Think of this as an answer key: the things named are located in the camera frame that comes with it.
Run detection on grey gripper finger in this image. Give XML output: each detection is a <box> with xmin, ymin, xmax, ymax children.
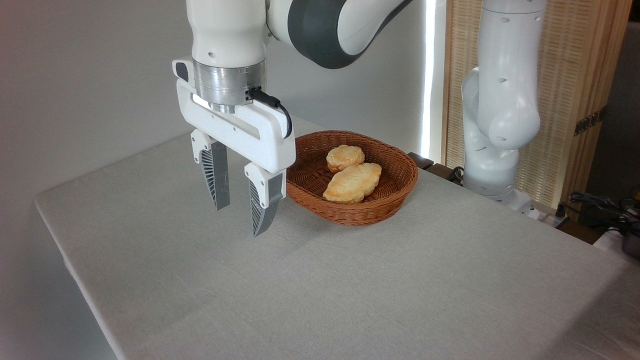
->
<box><xmin>244</xmin><ymin>162</ymin><xmax>287</xmax><ymax>238</ymax></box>
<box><xmin>190</xmin><ymin>129</ymin><xmax>231</xmax><ymax>211</ymax></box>

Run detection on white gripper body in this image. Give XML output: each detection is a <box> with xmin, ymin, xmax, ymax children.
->
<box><xmin>172</xmin><ymin>58</ymin><xmax>297</xmax><ymax>174</ymax></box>

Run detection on round golden bread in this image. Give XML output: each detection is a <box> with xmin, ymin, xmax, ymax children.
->
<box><xmin>326</xmin><ymin>145</ymin><xmax>366</xmax><ymax>174</ymax></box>

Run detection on long golden bread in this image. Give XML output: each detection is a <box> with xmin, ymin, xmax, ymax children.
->
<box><xmin>322</xmin><ymin>162</ymin><xmax>383</xmax><ymax>204</ymax></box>

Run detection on grey tablecloth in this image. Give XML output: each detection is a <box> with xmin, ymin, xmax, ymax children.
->
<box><xmin>34</xmin><ymin>114</ymin><xmax>640</xmax><ymax>360</ymax></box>

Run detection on brown wicker basket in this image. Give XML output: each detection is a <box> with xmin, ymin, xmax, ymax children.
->
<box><xmin>286</xmin><ymin>130</ymin><xmax>419</xmax><ymax>227</ymax></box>

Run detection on dark wooden block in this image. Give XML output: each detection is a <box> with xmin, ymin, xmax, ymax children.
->
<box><xmin>407</xmin><ymin>152</ymin><xmax>435</xmax><ymax>171</ymax></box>

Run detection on white power strip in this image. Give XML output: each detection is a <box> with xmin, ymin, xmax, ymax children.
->
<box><xmin>520</xmin><ymin>199</ymin><xmax>569</xmax><ymax>227</ymax></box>

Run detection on wooden slatted screen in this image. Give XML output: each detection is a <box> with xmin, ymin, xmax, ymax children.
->
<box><xmin>442</xmin><ymin>0</ymin><xmax>634</xmax><ymax>222</ymax></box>

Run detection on black screen hinge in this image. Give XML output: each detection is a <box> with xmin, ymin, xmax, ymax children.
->
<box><xmin>574</xmin><ymin>106</ymin><xmax>608</xmax><ymax>137</ymax></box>

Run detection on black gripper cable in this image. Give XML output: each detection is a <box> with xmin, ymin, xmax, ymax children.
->
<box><xmin>248</xmin><ymin>87</ymin><xmax>294</xmax><ymax>140</ymax></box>

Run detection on black cable bundle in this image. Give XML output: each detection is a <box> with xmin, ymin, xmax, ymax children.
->
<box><xmin>568</xmin><ymin>190</ymin><xmax>640</xmax><ymax>236</ymax></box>

